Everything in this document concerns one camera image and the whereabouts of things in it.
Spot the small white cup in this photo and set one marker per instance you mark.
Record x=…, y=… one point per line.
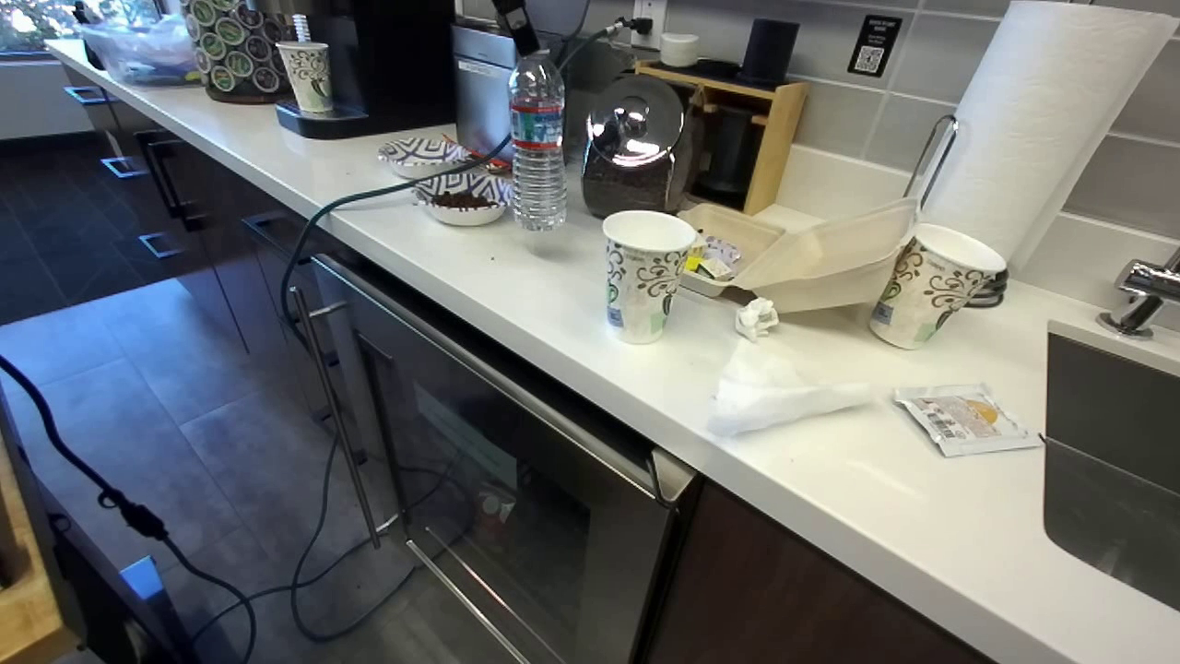
x=677, y=50

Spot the blue paper plate with beans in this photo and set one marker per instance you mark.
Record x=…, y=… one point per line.
x=462, y=206

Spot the metal paper towel holder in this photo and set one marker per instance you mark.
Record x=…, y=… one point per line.
x=923, y=154

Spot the white paper towel roll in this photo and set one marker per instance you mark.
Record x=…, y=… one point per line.
x=1045, y=125

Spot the black floor equipment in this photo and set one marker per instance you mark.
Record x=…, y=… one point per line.
x=113, y=602

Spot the crumpled white wrapper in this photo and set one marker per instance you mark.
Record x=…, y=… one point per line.
x=757, y=320

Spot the white wall outlet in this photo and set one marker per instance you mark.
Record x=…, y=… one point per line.
x=648, y=18

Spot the clear plastic water bottle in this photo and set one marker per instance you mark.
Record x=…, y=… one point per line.
x=538, y=148

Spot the dark sink basin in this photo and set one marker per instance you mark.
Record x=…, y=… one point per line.
x=1110, y=467

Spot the stainless steel undercounter appliance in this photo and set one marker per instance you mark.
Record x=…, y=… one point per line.
x=516, y=492

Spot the sauce packet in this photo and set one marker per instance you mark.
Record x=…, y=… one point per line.
x=963, y=424

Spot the chrome sink faucet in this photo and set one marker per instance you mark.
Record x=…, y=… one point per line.
x=1147, y=283

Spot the black wall sticker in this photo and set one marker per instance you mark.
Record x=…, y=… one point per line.
x=876, y=47

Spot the clear plastic bag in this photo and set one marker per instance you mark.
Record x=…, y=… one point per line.
x=133, y=42

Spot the wooden furniture piece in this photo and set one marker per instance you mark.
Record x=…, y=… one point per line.
x=25, y=593

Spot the stainless steel tin box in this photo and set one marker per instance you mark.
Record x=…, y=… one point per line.
x=481, y=93

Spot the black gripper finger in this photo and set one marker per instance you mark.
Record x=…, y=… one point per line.
x=516, y=28

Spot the black silver Keurig coffee machine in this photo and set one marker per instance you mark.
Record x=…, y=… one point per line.
x=382, y=62

